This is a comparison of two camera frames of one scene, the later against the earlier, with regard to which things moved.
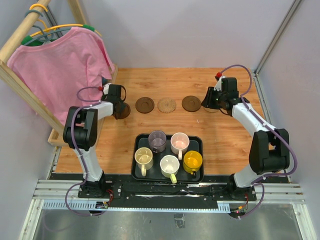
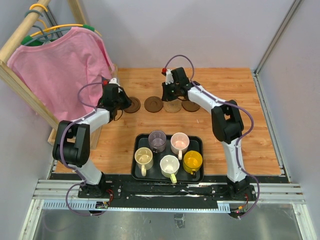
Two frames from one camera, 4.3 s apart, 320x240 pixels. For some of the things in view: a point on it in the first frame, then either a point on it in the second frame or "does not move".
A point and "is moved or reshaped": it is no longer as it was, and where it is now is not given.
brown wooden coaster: x=124 y=113 to x=134 y=106
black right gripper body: x=214 y=98 to x=171 y=91
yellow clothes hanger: x=27 y=39 does not move
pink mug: x=179 y=143 does not move
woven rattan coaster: x=166 y=105 is moved or reshaped
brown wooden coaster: x=144 y=105 to x=153 y=104
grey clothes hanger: x=48 y=36 does not move
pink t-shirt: x=64 y=72 does not move
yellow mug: x=192 y=161 does not move
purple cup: x=157 y=139 does not move
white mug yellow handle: x=169 y=165 does not move
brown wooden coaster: x=191 y=103 does not move
